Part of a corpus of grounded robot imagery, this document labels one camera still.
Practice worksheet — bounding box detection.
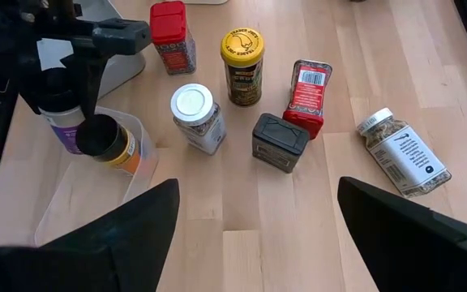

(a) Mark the clear plastic bin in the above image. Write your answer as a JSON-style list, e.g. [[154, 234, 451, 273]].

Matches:
[[0, 105, 161, 248]]

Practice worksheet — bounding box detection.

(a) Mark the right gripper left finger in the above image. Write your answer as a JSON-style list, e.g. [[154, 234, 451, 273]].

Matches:
[[0, 177, 181, 292]]

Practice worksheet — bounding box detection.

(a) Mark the black lid jar purple label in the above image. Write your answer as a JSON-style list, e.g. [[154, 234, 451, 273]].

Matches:
[[37, 68, 88, 157]]

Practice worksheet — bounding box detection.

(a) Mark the black lid jar orange label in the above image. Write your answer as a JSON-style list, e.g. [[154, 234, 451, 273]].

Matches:
[[75, 113, 143, 176]]

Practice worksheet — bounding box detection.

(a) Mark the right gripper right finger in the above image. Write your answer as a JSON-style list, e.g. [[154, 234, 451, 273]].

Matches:
[[336, 175, 467, 292]]

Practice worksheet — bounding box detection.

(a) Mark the grey plastic bin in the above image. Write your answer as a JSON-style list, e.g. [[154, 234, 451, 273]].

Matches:
[[36, 0, 148, 101]]

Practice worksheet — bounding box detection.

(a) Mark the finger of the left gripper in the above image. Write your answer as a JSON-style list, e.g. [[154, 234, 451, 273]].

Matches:
[[61, 52, 111, 127], [16, 60, 56, 117]]

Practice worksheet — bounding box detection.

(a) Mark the dark rectangular spice tin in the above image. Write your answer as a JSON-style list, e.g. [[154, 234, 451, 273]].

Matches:
[[251, 112, 311, 175]]

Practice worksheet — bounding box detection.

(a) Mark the white plastic bin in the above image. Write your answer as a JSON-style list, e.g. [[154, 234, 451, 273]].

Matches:
[[182, 0, 229, 6]]

